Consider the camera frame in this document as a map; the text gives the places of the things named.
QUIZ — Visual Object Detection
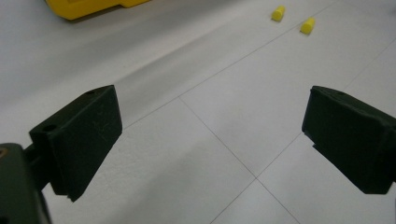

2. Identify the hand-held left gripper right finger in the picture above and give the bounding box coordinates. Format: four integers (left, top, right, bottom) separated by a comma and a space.
301, 85, 396, 195

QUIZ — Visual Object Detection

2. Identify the yellow plastic block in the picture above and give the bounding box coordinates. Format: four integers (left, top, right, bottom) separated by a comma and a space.
45, 0, 151, 21

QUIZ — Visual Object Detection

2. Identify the small yellow plastic peg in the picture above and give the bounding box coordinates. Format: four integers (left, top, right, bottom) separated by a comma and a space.
300, 17, 317, 35
271, 5, 287, 22

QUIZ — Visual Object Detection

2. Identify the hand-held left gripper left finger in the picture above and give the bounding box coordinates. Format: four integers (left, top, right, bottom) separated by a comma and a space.
23, 84, 123, 203

